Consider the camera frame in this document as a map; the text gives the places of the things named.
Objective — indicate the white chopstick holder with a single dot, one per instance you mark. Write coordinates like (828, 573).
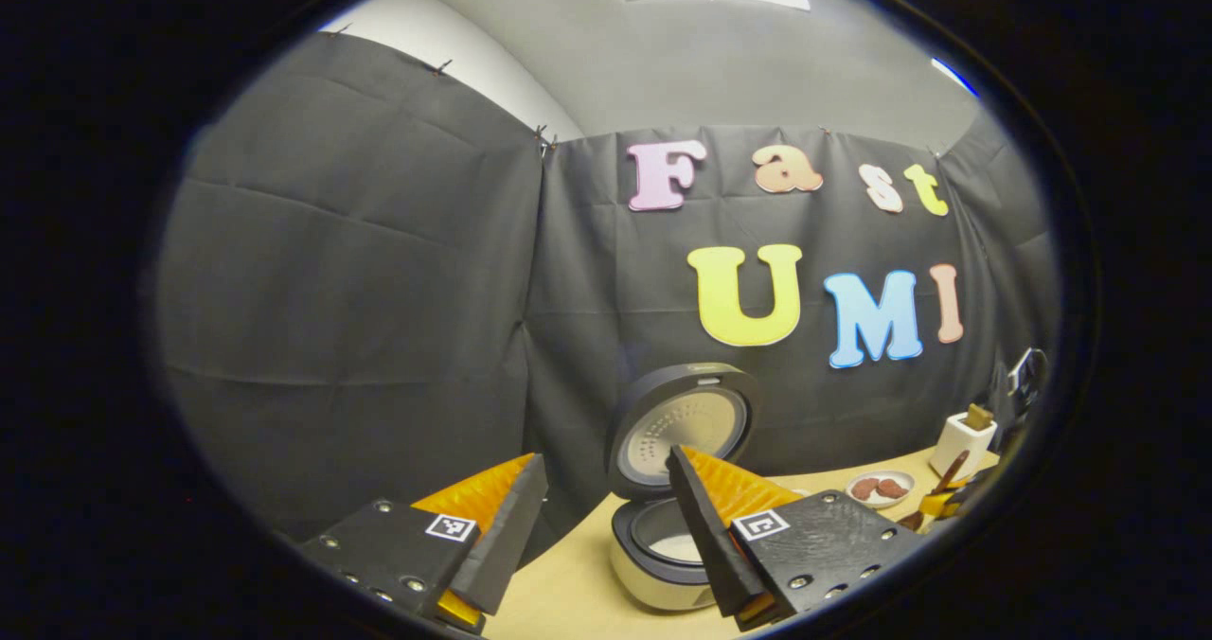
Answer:
(958, 451)

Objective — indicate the red-brown wooden spoon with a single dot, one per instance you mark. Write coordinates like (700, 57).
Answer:
(954, 468)

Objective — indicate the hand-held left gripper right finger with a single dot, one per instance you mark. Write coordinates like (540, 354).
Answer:
(705, 536)

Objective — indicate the red-brown meat piece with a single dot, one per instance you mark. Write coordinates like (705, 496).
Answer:
(892, 489)
(864, 488)

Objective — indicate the white round plate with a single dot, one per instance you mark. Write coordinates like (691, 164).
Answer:
(881, 505)

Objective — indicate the white rice heap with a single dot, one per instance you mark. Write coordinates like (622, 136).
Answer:
(677, 550)

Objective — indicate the dark grey rice cooker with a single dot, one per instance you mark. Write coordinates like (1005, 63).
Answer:
(682, 413)

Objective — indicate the light wooden utensil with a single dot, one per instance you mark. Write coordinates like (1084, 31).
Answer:
(978, 417)

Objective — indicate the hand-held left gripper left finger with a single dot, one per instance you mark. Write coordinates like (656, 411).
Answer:
(511, 536)

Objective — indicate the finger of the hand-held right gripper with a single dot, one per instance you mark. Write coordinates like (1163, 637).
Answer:
(939, 506)

